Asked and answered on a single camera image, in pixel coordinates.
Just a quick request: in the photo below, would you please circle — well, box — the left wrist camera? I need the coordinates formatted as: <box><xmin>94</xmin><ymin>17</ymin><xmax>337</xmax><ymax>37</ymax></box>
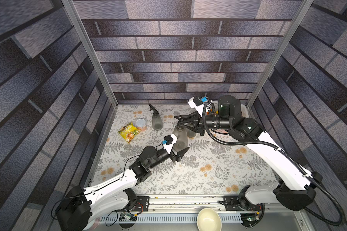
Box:
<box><xmin>162</xmin><ymin>134</ymin><xmax>177</xmax><ymax>154</ymax></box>

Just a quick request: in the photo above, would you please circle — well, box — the yellow snack packet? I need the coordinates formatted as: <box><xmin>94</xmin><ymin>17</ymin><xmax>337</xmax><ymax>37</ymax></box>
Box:
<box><xmin>118</xmin><ymin>122</ymin><xmax>141</xmax><ymax>143</ymax></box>

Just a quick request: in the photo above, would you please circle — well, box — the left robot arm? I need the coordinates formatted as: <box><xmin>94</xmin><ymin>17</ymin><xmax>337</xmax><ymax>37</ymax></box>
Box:
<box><xmin>55</xmin><ymin>146</ymin><xmax>189</xmax><ymax>231</ymax></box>

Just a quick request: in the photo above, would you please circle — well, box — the white plastic basket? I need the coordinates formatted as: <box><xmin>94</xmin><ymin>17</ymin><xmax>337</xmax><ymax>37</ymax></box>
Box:
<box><xmin>241</xmin><ymin>104</ymin><xmax>249</xmax><ymax>117</ymax></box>

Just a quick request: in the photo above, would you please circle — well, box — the grey spray bottle front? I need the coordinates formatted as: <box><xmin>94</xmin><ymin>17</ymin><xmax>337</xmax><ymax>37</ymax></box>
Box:
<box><xmin>186</xmin><ymin>128</ymin><xmax>196</xmax><ymax>138</ymax></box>

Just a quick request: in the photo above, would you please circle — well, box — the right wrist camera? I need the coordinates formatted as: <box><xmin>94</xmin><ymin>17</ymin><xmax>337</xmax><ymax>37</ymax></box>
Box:
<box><xmin>188</xmin><ymin>97</ymin><xmax>216</xmax><ymax>117</ymax></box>

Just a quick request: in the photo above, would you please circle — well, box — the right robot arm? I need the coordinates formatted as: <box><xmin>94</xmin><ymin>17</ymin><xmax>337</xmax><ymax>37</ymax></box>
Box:
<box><xmin>176</xmin><ymin>95</ymin><xmax>322</xmax><ymax>211</ymax></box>

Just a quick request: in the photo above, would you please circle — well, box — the black corrugated cable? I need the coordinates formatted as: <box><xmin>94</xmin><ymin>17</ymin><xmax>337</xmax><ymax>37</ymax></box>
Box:
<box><xmin>202</xmin><ymin>100</ymin><xmax>346</xmax><ymax>226</ymax></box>

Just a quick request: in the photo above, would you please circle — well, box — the black spray nozzle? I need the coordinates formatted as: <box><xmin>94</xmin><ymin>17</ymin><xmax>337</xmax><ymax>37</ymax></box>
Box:
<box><xmin>174</xmin><ymin>115</ymin><xmax>188</xmax><ymax>130</ymax></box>
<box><xmin>148</xmin><ymin>104</ymin><xmax>159</xmax><ymax>116</ymax></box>

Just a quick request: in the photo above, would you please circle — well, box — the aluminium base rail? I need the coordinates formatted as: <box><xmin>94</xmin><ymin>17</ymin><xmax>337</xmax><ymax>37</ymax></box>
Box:
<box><xmin>72</xmin><ymin>194</ymin><xmax>304</xmax><ymax>214</ymax></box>

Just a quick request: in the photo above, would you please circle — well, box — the cream bowl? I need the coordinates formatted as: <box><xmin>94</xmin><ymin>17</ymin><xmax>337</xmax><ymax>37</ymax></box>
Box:
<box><xmin>197</xmin><ymin>208</ymin><xmax>222</xmax><ymax>231</ymax></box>

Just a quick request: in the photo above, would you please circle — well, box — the pink tin can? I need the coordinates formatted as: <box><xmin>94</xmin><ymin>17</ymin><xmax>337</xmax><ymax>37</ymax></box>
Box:
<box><xmin>135</xmin><ymin>118</ymin><xmax>147</xmax><ymax>131</ymax></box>

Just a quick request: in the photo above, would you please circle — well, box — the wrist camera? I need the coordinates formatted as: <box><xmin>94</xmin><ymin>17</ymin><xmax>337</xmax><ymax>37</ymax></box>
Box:
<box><xmin>162</xmin><ymin>134</ymin><xmax>177</xmax><ymax>154</ymax></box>
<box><xmin>188</xmin><ymin>97</ymin><xmax>216</xmax><ymax>117</ymax></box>

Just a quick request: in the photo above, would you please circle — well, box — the grey spray bottle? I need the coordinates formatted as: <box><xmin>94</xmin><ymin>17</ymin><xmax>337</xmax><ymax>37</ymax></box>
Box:
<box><xmin>152</xmin><ymin>115</ymin><xmax>163</xmax><ymax>131</ymax></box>
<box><xmin>173</xmin><ymin>125</ymin><xmax>188</xmax><ymax>153</ymax></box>
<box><xmin>186</xmin><ymin>128</ymin><xmax>196</xmax><ymax>138</ymax></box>

